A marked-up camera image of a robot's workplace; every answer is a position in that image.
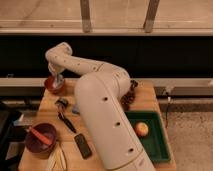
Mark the grey blue towel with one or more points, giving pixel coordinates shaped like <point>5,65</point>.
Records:
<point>58,81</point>

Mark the black chair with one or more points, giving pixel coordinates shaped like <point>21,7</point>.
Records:
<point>9,132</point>

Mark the green plastic tray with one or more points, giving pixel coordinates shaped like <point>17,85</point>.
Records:
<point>154,142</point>

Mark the purple bowl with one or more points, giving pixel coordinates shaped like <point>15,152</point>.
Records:
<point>34,145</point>

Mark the black handled brush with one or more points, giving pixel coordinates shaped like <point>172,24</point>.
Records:
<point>62,104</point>

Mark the red yellow apple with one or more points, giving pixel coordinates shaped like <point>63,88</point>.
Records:
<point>141,129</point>

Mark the orange carrot stick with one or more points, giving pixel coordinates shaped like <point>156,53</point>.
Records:
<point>40,136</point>

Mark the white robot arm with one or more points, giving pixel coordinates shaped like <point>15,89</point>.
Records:
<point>97,94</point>

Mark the blue sponge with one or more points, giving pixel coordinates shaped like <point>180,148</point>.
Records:
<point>75,110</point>

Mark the red bowl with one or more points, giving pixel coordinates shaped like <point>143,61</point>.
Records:
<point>49,86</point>

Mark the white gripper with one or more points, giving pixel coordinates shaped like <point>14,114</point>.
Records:
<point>54,70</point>

